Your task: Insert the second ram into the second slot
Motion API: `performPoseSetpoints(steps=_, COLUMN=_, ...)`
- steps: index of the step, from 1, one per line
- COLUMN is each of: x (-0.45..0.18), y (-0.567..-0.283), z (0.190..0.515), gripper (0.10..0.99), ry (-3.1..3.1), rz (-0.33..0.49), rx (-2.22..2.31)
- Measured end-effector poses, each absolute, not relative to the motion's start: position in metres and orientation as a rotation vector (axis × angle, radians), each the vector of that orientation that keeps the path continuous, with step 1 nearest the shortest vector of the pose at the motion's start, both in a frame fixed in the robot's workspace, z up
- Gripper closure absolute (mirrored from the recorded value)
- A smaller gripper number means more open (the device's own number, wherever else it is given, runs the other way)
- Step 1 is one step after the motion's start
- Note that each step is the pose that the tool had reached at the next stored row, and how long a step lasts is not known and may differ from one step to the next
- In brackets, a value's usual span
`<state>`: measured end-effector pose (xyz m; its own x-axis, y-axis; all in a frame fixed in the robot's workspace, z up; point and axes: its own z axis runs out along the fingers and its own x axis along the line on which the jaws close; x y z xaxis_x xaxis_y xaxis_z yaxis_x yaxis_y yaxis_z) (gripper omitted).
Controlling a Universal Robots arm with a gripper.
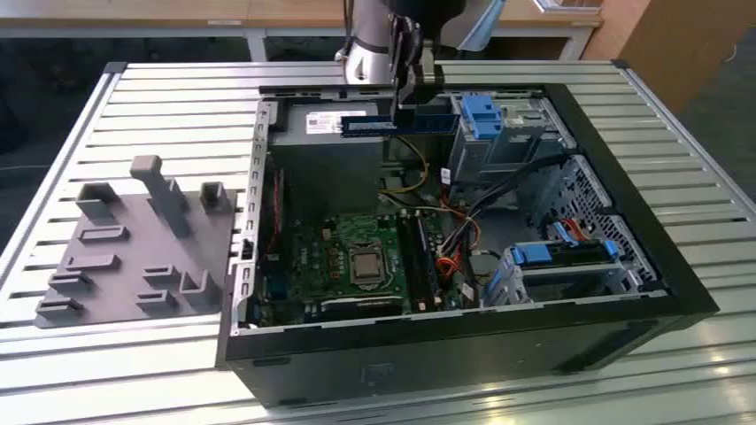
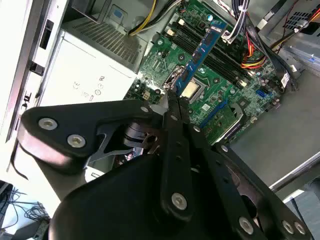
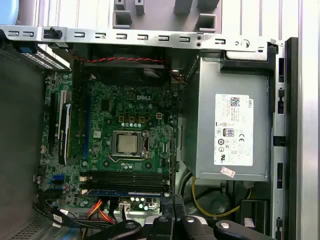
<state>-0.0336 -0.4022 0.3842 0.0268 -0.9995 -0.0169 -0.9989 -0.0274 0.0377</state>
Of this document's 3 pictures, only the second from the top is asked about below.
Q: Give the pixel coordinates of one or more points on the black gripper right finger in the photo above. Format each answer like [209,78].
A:
[215,172]

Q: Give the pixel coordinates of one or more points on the blue RAM stick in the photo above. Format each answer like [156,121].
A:
[200,57]

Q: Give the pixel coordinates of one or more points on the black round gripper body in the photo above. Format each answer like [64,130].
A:
[112,205]

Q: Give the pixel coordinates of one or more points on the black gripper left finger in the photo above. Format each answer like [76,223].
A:
[100,117]

